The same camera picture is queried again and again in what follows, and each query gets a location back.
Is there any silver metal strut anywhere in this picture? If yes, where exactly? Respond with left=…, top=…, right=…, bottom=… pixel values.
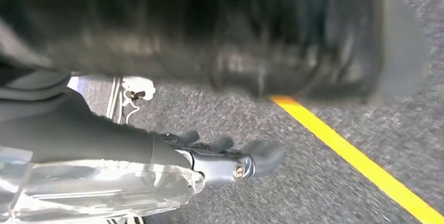
left=68, top=76, right=124, bottom=125

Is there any yellow floor tape line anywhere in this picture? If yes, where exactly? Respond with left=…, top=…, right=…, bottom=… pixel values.
left=270, top=95, right=444, bottom=224

